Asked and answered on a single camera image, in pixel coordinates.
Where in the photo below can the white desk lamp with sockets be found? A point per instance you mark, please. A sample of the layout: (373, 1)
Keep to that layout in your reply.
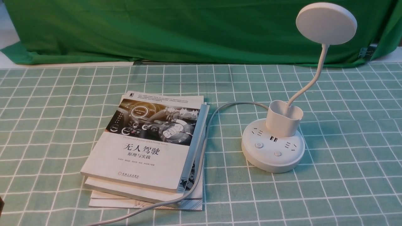
(274, 144)

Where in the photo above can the middle white book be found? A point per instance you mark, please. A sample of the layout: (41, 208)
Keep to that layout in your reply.
(194, 150)

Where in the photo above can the top white self-driving book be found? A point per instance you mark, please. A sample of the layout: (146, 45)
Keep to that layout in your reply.
(141, 147)

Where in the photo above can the bottom white book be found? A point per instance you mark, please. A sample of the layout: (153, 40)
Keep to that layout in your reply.
(192, 203)

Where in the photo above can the green backdrop cloth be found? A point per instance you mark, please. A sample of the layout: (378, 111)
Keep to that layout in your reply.
(191, 31)

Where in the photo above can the green checkered tablecloth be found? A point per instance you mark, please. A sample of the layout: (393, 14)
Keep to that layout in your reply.
(350, 173)

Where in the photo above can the metal binder clip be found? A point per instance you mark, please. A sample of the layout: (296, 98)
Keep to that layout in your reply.
(366, 53)

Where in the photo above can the dark object at left edge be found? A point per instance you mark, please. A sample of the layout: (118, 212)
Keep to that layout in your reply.
(1, 206)

